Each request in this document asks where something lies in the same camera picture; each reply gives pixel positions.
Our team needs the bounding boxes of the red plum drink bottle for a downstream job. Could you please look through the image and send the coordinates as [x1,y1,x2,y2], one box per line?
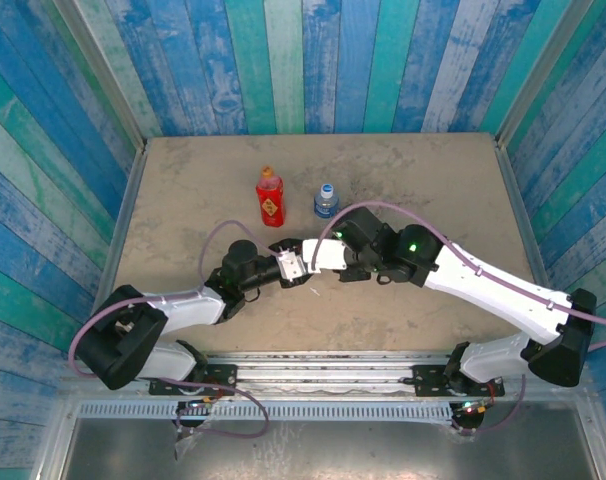
[255,165,287,229]

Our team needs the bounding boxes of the clear bottle blue label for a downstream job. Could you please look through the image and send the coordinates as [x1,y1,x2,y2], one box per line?
[313,183,341,220]

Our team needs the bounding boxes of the metal sheet shelf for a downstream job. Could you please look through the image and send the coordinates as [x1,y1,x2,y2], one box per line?
[32,417,606,480]

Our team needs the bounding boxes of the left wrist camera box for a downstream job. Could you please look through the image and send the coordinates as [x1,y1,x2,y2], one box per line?
[276,249,308,282]

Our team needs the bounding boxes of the aluminium front rail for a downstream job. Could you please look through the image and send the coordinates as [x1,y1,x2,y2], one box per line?
[57,351,592,401]

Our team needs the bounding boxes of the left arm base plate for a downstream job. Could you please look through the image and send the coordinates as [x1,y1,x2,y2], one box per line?
[147,363,238,397]

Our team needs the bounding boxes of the aluminium table side rail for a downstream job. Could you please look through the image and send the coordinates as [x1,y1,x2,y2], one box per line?
[77,144,149,359]
[492,134,577,361]

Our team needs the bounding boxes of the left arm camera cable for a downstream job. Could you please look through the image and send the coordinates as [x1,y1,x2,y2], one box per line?
[67,219,273,439]

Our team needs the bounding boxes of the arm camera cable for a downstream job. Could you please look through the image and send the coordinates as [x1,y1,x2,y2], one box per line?
[67,219,273,439]
[315,200,606,436]

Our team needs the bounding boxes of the slotted grey cable duct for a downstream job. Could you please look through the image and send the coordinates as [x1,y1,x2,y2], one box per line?
[76,401,455,422]

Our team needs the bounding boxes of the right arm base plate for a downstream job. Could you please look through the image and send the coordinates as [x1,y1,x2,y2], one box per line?
[412,363,506,399]

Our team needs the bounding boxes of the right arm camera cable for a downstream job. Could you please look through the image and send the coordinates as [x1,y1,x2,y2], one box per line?
[315,200,606,436]

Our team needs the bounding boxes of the aluminium frame post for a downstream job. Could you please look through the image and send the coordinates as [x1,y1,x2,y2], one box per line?
[493,0,598,146]
[52,0,149,151]

